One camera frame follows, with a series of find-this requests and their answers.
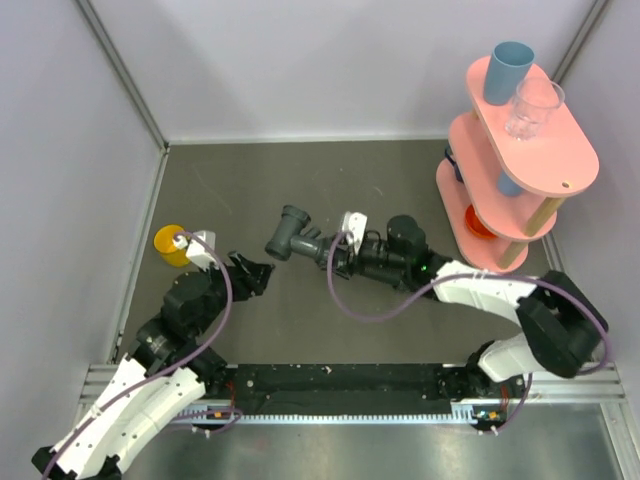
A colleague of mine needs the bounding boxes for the yellow plastic cup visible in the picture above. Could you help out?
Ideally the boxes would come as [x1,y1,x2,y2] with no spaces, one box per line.
[153,224,190,268]

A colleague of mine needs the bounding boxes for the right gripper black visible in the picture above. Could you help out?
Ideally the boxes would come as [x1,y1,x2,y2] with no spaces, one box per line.
[321,234,409,281]

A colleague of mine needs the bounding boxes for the dark blue cup behind shelf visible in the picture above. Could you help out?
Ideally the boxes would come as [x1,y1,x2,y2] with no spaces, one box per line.
[444,145,464,183]

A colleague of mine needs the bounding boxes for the orange bowl bottom tier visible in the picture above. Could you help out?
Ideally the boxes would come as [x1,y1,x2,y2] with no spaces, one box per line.
[464,204,496,240]

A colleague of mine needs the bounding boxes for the grey slotted cable duct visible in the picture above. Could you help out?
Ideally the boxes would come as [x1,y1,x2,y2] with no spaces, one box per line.
[170,404,505,426]

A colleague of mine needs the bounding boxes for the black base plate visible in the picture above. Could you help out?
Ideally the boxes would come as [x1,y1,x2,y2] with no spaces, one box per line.
[229,364,468,416]

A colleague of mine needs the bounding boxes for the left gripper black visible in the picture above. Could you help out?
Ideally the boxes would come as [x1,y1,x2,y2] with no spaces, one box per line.
[192,249,276,336]

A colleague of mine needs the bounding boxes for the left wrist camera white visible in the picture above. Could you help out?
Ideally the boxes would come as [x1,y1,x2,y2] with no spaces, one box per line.
[172,230,218,271]

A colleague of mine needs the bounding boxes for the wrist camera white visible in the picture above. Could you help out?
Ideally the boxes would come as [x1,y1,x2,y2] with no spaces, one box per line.
[172,230,218,271]
[339,211,368,254]

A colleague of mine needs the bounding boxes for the blue cup middle tier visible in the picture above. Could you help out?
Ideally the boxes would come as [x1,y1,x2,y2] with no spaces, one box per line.
[497,171,523,197]

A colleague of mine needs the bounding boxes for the blue cup on top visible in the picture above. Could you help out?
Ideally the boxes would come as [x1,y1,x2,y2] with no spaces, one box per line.
[483,41,535,106]

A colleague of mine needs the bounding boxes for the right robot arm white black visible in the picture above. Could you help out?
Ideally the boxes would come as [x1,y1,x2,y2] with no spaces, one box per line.
[326,228,611,396]

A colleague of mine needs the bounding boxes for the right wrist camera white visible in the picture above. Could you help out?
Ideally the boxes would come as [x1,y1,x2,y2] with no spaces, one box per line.
[339,211,368,254]

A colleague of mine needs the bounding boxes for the clear glass cup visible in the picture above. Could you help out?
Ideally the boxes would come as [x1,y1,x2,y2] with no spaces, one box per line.
[505,77,565,140]

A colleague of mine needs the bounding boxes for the grey plastic pipe fitting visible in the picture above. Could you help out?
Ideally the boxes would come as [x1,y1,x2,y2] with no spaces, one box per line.
[265,205,331,269]

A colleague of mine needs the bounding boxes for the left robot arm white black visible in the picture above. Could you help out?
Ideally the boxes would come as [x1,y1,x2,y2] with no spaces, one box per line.
[32,252,275,479]

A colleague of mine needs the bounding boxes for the pink three-tier shelf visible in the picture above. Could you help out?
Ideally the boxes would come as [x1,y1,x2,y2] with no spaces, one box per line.
[436,57,599,273]

